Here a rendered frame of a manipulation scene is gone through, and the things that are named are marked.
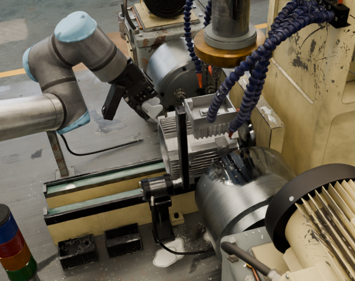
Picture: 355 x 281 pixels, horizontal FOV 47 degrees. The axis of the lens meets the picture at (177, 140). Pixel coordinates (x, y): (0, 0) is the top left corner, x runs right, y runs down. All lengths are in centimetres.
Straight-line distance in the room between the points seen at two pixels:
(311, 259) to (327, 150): 60
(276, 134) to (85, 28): 53
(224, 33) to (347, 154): 50
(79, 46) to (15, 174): 71
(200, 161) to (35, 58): 50
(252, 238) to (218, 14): 51
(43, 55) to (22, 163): 64
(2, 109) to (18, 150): 78
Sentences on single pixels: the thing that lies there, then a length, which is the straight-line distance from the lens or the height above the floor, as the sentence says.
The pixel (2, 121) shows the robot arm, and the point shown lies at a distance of 89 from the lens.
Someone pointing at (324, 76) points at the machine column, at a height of 127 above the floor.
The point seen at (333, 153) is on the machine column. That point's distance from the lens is 121.
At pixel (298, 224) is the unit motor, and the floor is 131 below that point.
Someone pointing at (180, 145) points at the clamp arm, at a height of 115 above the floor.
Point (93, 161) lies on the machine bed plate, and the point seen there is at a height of 80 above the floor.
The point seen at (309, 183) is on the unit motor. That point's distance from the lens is 63.
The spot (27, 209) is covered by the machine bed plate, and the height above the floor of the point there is 80.
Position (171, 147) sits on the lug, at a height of 108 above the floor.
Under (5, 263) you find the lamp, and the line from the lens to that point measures 93.
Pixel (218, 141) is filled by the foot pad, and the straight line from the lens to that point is 112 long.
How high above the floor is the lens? 180
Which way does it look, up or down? 40 degrees down
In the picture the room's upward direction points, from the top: 4 degrees counter-clockwise
